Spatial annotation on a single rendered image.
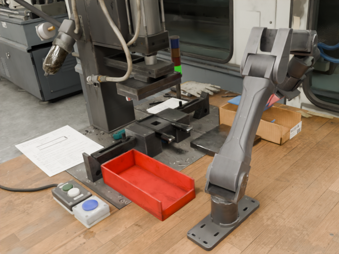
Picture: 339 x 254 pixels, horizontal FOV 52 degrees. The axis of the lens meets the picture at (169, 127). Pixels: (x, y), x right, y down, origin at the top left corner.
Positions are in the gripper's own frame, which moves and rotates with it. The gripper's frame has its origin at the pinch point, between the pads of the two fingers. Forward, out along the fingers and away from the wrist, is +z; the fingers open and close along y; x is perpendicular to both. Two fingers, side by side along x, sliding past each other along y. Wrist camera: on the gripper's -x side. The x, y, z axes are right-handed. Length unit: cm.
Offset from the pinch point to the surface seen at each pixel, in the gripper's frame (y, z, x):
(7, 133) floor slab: 194, 235, 5
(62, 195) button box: 13, 17, 67
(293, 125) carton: -9.6, 3.6, -5.7
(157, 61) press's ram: 29.3, -2.9, 26.5
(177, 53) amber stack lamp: 38.8, 8.2, 4.1
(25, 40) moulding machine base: 264, 186, -50
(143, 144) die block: 14.6, 14.8, 38.3
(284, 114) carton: -4.8, 2.9, -5.7
